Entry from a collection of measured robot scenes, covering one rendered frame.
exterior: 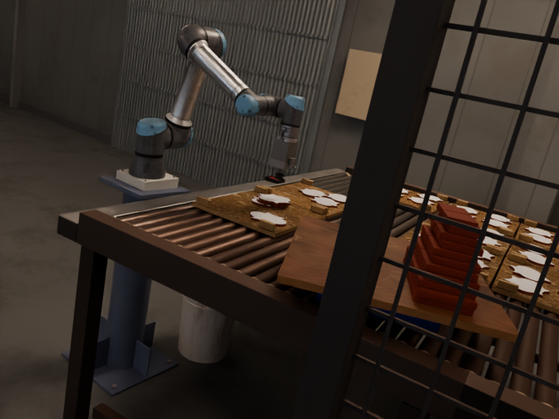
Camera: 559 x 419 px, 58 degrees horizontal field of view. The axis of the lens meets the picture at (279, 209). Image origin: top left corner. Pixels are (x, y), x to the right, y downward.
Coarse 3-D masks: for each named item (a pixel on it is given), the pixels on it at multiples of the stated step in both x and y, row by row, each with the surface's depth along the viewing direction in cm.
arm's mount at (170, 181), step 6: (120, 174) 211; (126, 174) 209; (168, 174) 220; (126, 180) 209; (132, 180) 207; (138, 180) 205; (144, 180) 205; (150, 180) 206; (156, 180) 208; (162, 180) 210; (168, 180) 213; (174, 180) 215; (138, 186) 205; (144, 186) 203; (150, 186) 206; (156, 186) 208; (162, 186) 211; (168, 186) 214; (174, 186) 217
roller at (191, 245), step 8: (224, 232) 160; (232, 232) 162; (240, 232) 166; (248, 232) 169; (200, 240) 149; (208, 240) 151; (216, 240) 154; (224, 240) 157; (192, 248) 144; (200, 248) 147
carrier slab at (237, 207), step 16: (256, 192) 212; (208, 208) 177; (224, 208) 180; (240, 208) 185; (256, 208) 189; (272, 208) 193; (288, 208) 198; (304, 208) 203; (256, 224) 169; (288, 224) 177
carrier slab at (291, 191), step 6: (276, 186) 230; (282, 186) 233; (288, 186) 235; (294, 186) 238; (300, 186) 241; (306, 186) 243; (312, 186) 246; (276, 192) 219; (282, 192) 222; (288, 192) 224; (294, 192) 227; (300, 192) 229; (324, 192) 239; (330, 192) 242; (288, 198) 214; (294, 198) 216; (300, 198) 218; (306, 198) 220; (312, 198) 223; (294, 204) 207; (300, 204) 209; (306, 204) 211; (312, 204) 213; (342, 204) 224; (330, 210) 208; (336, 210) 210; (342, 210) 212; (330, 216) 203
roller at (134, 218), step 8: (328, 176) 289; (336, 176) 296; (344, 176) 306; (168, 208) 172; (176, 208) 175; (184, 208) 178; (192, 208) 181; (128, 216) 156; (136, 216) 158; (144, 216) 161; (152, 216) 164
